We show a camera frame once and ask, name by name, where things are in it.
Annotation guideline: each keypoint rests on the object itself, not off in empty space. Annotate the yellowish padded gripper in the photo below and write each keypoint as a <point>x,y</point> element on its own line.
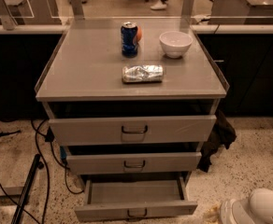
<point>226,211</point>

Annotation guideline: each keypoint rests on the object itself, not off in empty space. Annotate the grey drawer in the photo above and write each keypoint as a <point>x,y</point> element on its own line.
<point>133,163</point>
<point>135,200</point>
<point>132,130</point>

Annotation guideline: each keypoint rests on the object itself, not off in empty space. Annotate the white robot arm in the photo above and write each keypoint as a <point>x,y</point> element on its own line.
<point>257,208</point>

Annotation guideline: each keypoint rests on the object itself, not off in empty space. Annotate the grey drawer cabinet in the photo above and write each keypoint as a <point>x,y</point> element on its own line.
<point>85,81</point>

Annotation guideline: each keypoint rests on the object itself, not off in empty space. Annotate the dark cloth on floor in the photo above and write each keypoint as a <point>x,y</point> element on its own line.
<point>222,134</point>

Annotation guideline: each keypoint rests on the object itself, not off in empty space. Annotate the crushed silver can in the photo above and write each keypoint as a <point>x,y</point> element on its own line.
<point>142,73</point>

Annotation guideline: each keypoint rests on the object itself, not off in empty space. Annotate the white bowl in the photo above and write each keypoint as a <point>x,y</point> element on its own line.
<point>174,43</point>

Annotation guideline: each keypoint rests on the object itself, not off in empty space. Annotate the black bar on floor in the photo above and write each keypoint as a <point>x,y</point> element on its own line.
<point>17,218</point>

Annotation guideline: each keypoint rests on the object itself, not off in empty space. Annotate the orange fruit behind can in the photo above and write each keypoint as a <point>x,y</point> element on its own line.
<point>139,34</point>

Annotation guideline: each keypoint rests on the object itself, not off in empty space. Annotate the blue soda can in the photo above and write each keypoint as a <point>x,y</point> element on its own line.
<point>129,39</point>

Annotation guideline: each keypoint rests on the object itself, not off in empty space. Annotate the back right metal table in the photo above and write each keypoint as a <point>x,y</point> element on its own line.
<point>241,12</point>

